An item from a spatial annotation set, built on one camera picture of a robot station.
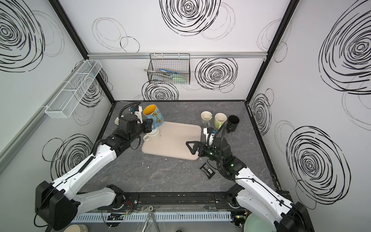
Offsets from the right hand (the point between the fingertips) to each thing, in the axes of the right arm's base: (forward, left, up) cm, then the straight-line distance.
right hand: (189, 146), depth 73 cm
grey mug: (+29, -11, -12) cm, 33 cm away
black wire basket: (+75, +18, -3) cm, 77 cm away
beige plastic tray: (+14, +12, -18) cm, 25 cm away
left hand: (+13, +20, +5) cm, 25 cm away
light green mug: (+27, -21, -12) cm, 36 cm away
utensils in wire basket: (+37, +10, +16) cm, 42 cm away
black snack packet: (-7, -11, -19) cm, 23 cm away
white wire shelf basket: (+22, +64, +15) cm, 69 cm away
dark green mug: (+21, +48, -8) cm, 53 cm away
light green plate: (-30, -32, -19) cm, 48 cm away
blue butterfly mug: (+16, +21, +8) cm, 27 cm away
